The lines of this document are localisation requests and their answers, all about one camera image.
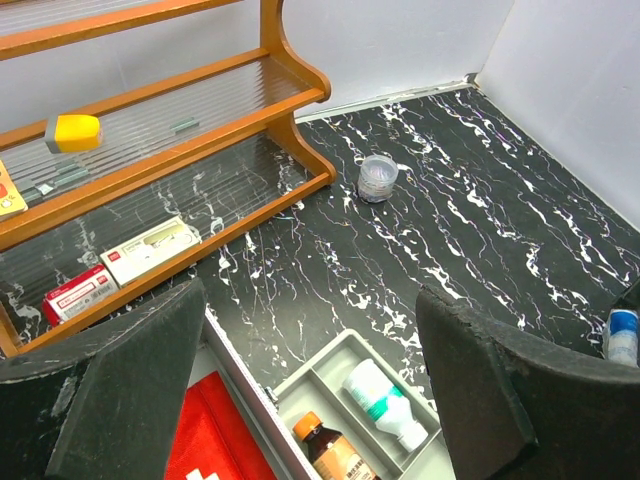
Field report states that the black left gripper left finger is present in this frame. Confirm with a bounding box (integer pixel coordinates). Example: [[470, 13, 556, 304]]
[[1, 279, 206, 479]]

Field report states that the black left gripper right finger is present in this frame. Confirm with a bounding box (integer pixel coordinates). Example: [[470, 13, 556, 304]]
[[416, 284, 639, 479]]

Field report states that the red first aid pouch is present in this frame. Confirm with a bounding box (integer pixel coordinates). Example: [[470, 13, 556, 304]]
[[165, 372, 275, 480]]

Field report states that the grey metal case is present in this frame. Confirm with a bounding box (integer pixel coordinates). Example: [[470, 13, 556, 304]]
[[189, 309, 319, 479]]

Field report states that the white blue bandage roll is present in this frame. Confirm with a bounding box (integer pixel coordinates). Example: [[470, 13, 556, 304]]
[[603, 309, 639, 368]]

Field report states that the small white bottle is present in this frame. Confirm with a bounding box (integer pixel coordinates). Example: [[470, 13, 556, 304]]
[[342, 359, 429, 453]]

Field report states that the brown medicine bottle orange cap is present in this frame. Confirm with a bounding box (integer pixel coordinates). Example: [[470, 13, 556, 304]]
[[293, 411, 380, 480]]

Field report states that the grey plastic tray insert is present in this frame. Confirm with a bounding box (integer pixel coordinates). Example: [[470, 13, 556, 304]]
[[272, 328, 451, 480]]

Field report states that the red white medicine box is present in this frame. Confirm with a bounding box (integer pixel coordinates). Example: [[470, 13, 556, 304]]
[[42, 264, 119, 327]]

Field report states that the white green medicine box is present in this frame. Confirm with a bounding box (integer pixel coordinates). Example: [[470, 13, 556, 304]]
[[100, 216, 201, 287]]

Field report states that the wooden shelf rack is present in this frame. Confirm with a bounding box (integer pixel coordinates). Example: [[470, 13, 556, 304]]
[[1, 1, 336, 357]]

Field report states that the orange patterned box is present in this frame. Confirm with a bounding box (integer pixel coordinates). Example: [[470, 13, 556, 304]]
[[0, 161, 28, 221]]

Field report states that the clear round plastic container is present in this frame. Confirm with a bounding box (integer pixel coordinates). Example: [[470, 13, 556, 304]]
[[357, 155, 399, 203]]

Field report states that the yellow small box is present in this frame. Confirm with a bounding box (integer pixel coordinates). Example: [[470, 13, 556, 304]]
[[44, 114, 103, 154]]

